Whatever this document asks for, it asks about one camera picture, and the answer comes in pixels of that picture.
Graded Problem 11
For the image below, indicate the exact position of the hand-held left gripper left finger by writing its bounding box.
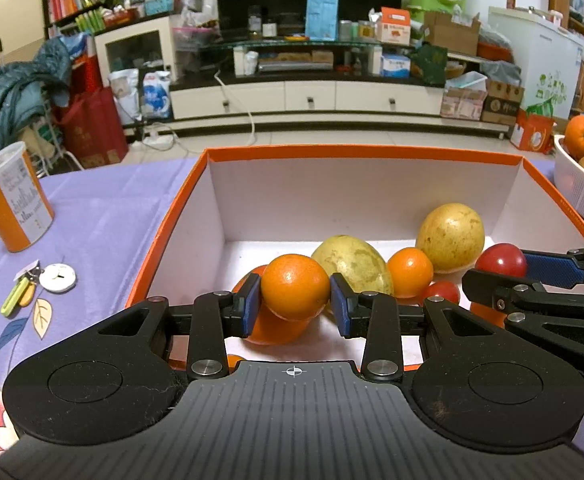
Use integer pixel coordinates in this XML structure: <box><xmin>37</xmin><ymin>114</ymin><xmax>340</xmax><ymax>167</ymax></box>
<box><xmin>96</xmin><ymin>274</ymin><xmax>263</xmax><ymax>381</ymax></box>

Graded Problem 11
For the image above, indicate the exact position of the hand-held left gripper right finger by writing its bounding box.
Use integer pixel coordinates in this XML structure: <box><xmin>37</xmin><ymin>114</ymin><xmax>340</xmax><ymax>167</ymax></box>
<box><xmin>329</xmin><ymin>272</ymin><xmax>519</xmax><ymax>381</ymax></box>

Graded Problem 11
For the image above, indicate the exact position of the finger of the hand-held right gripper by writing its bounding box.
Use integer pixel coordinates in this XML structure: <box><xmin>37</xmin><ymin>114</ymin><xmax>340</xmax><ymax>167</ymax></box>
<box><xmin>461</xmin><ymin>269</ymin><xmax>584</xmax><ymax>372</ymax></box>
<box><xmin>521</xmin><ymin>247</ymin><xmax>584</xmax><ymax>289</ymax></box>

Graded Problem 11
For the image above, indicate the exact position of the red tomato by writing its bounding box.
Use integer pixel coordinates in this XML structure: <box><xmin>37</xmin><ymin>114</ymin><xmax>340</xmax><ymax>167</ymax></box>
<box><xmin>474</xmin><ymin>242</ymin><xmax>529</xmax><ymax>281</ymax></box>
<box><xmin>422</xmin><ymin>281</ymin><xmax>462</xmax><ymax>306</ymax></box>

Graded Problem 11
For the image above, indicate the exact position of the orange cardboard box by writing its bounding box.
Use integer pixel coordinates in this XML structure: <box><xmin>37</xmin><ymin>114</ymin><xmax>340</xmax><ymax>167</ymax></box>
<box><xmin>124</xmin><ymin>146</ymin><xmax>584</xmax><ymax>368</ymax></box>

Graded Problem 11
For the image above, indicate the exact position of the white bowl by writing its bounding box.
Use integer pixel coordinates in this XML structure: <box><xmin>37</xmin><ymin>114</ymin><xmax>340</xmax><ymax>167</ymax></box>
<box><xmin>553</xmin><ymin>134</ymin><xmax>584</xmax><ymax>231</ymax></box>

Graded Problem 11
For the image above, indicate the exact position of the orange gift box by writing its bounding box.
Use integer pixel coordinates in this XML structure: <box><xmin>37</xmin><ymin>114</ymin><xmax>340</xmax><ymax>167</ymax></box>
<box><xmin>510</xmin><ymin>108</ymin><xmax>557</xmax><ymax>155</ymax></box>

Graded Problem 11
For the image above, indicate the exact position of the dark brown carton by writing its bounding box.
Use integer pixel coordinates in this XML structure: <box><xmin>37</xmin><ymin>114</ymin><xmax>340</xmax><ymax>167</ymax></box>
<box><xmin>481</xmin><ymin>80</ymin><xmax>526</xmax><ymax>127</ymax></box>

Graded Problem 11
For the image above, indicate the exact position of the purple floral tablecloth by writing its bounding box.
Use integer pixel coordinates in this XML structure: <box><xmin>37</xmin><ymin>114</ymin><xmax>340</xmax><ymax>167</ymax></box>
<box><xmin>0</xmin><ymin>155</ymin><xmax>584</xmax><ymax>461</ymax></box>

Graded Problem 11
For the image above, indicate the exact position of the pink patterned carton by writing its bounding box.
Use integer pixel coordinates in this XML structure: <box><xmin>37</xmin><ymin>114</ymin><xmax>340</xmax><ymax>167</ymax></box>
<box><xmin>440</xmin><ymin>85</ymin><xmax>489</xmax><ymax>122</ymax></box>

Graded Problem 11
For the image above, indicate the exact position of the white round disc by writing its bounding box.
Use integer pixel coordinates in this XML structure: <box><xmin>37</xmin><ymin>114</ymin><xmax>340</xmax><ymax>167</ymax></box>
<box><xmin>39</xmin><ymin>262</ymin><xmax>78</xmax><ymax>292</ymax></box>

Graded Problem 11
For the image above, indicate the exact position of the white television cabinet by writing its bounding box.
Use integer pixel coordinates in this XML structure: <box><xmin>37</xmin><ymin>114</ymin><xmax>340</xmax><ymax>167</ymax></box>
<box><xmin>168</xmin><ymin>77</ymin><xmax>508</xmax><ymax>138</ymax></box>

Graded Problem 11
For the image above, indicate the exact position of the white chest freezer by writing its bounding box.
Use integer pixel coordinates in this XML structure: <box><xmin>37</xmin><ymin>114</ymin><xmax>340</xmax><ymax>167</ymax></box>
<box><xmin>488</xmin><ymin>6</ymin><xmax>584</xmax><ymax>122</ymax></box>

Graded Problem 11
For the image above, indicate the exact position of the dark green gift bag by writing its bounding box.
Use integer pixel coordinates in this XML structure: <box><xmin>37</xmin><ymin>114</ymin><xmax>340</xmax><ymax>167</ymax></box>
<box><xmin>413</xmin><ymin>44</ymin><xmax>449</xmax><ymax>87</ymax></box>

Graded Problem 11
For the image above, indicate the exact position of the white blue flour sack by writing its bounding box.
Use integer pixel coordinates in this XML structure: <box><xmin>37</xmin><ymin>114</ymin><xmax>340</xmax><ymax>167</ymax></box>
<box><xmin>142</xmin><ymin>70</ymin><xmax>174</xmax><ymax>120</ymax></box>

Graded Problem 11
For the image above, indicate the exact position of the blue white mask box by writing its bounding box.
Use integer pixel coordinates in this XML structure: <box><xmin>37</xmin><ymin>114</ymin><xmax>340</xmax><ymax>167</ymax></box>
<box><xmin>380</xmin><ymin>53</ymin><xmax>413</xmax><ymax>79</ymax></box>

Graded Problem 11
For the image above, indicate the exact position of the red tote bag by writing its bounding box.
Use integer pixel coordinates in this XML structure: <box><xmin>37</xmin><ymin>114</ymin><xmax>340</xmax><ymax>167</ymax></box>
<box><xmin>53</xmin><ymin>52</ymin><xmax>130</xmax><ymax>171</ymax></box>

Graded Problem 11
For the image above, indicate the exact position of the white plastic jug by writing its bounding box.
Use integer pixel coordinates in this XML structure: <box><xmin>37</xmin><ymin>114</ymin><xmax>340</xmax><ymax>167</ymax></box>
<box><xmin>233</xmin><ymin>50</ymin><xmax>260</xmax><ymax>77</ymax></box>

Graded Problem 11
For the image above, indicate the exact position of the open cardboard box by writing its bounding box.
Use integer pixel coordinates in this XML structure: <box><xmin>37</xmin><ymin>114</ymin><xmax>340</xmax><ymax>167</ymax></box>
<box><xmin>423</xmin><ymin>10</ymin><xmax>482</xmax><ymax>57</ymax></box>

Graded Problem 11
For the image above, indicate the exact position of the white plastic sack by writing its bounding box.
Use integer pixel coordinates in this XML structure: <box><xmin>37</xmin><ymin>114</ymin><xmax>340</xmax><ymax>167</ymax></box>
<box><xmin>108</xmin><ymin>68</ymin><xmax>142</xmax><ymax>122</ymax></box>

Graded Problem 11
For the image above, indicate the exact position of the orange white canister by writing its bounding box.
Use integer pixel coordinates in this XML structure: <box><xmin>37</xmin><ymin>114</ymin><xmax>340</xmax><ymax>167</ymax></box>
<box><xmin>0</xmin><ymin>141</ymin><xmax>56</xmax><ymax>253</ymax></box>

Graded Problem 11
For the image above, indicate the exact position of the glass television shelf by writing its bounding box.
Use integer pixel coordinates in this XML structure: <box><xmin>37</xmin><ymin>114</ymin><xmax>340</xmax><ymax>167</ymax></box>
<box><xmin>199</xmin><ymin>37</ymin><xmax>425</xmax><ymax>78</ymax></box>

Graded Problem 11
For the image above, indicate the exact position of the orange white carton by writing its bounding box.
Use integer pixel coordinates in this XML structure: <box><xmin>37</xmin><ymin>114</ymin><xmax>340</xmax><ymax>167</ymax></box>
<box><xmin>376</xmin><ymin>6</ymin><xmax>413</xmax><ymax>45</ymax></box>

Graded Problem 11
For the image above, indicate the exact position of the clear plastic bag bundle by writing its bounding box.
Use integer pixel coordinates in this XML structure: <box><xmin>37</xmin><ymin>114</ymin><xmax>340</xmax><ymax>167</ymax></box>
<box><xmin>173</xmin><ymin>0</ymin><xmax>220</xmax><ymax>51</ymax></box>

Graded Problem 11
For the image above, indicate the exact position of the light blue paper bag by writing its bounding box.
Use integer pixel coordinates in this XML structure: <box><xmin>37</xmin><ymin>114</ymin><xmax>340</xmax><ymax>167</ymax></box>
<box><xmin>306</xmin><ymin>0</ymin><xmax>339</xmax><ymax>41</ymax></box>

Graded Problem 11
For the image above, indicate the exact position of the white glass door cabinet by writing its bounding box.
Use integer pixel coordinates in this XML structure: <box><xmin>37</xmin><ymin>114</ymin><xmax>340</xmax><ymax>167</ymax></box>
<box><xmin>93</xmin><ymin>14</ymin><xmax>179</xmax><ymax>86</ymax></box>

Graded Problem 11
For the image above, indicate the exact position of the blue padded jacket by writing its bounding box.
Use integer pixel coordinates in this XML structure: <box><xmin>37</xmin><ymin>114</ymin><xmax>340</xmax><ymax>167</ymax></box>
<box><xmin>0</xmin><ymin>37</ymin><xmax>72</xmax><ymax>167</ymax></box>

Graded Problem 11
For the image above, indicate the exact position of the beige standing air conditioner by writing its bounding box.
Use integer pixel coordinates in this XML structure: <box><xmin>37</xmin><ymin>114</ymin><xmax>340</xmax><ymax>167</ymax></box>
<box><xmin>0</xmin><ymin>0</ymin><xmax>48</xmax><ymax>63</ymax></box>

